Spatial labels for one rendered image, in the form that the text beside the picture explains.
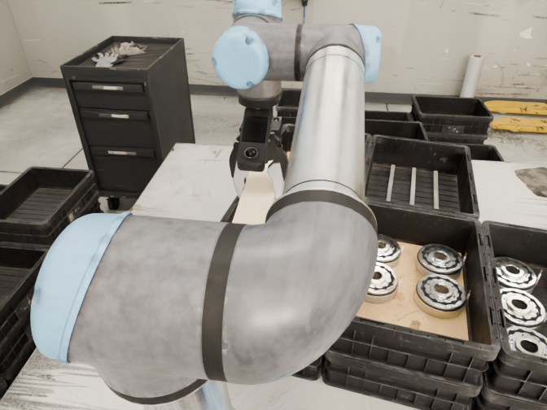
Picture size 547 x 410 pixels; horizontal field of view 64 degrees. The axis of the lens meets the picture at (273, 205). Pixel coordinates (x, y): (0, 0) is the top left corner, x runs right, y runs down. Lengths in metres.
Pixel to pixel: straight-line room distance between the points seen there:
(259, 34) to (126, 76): 1.75
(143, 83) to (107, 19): 2.34
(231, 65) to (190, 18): 3.72
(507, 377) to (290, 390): 0.42
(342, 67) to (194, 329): 0.35
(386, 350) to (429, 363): 0.08
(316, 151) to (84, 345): 0.24
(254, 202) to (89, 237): 0.50
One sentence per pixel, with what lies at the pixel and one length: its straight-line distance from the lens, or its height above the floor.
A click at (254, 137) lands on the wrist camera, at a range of 0.72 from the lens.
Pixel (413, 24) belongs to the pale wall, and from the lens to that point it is 4.19.
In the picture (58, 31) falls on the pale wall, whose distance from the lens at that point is 4.89.
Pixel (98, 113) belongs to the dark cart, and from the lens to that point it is 2.47.
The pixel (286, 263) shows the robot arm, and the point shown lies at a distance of 0.29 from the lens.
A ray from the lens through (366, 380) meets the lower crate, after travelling 0.97.
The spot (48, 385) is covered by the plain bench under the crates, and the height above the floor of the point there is 0.70.
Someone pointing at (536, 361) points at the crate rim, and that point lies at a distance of 0.88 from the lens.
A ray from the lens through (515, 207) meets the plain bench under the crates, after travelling 1.70.
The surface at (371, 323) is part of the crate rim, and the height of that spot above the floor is 0.93.
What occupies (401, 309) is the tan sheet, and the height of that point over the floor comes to 0.83.
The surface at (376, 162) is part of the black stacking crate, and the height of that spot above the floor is 0.84.
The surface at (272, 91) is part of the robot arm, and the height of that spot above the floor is 1.30.
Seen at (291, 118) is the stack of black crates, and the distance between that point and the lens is 2.57.
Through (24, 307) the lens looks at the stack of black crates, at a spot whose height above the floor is 0.40.
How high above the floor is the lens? 1.56
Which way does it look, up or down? 35 degrees down
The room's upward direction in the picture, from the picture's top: straight up
